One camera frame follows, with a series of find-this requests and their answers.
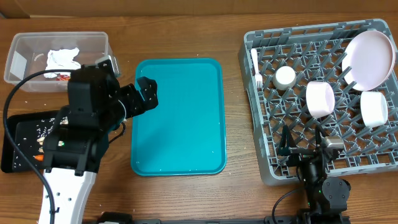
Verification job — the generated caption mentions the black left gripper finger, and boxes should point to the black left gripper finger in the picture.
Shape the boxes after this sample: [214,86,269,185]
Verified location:
[95,55,120,78]
[137,77,159,111]

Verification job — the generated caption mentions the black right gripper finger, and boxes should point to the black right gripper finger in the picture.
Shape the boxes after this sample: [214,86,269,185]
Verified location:
[278,124,297,150]
[315,124,328,148]

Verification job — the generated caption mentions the pink bowl with cereal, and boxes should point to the pink bowl with cereal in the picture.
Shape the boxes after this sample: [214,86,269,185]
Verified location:
[305,81,335,118]

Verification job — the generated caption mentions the white tissue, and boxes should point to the white tissue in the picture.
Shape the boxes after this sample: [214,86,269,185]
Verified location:
[45,47,81,70]

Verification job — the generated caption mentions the red snack wrapper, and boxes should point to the red snack wrapper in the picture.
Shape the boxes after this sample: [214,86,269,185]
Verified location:
[44,72,70,81]

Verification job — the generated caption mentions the white bowl with crumbs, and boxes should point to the white bowl with crumbs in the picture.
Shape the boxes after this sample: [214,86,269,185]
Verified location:
[360,91,388,128]

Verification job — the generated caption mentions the white plastic cup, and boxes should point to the white plastic cup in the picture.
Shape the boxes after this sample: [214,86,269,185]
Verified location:
[272,66,297,90]

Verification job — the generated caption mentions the white plastic fork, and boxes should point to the white plastic fork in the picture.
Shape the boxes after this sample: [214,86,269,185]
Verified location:
[251,49,263,90]

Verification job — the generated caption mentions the orange carrot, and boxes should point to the orange carrot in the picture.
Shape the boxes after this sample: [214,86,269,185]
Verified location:
[34,155,44,161]

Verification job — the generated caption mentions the white round plate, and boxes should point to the white round plate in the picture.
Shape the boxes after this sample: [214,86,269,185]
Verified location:
[341,30,396,91]

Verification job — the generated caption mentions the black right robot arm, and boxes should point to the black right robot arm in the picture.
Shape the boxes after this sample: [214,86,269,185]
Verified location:
[271,125,351,223]

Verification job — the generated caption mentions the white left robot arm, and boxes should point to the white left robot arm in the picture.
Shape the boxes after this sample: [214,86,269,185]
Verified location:
[39,57,159,223]

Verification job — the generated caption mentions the grey dishwasher rack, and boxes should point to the grey dishwasher rack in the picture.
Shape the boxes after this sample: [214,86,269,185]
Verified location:
[238,19,397,185]

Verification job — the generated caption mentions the spilled rice and peanuts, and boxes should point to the spilled rice and peanuts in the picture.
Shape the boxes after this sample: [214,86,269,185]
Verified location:
[15,118,55,167]

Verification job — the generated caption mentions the teal serving tray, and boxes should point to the teal serving tray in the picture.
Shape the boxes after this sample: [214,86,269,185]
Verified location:
[131,58,227,177]

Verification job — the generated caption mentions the black tray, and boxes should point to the black tray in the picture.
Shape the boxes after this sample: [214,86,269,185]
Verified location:
[1,110,58,173]

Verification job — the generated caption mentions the clear plastic bin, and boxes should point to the clear plastic bin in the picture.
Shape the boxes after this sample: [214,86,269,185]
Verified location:
[4,32,114,85]

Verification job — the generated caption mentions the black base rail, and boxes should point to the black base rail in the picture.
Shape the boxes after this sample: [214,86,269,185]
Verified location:
[91,212,298,224]

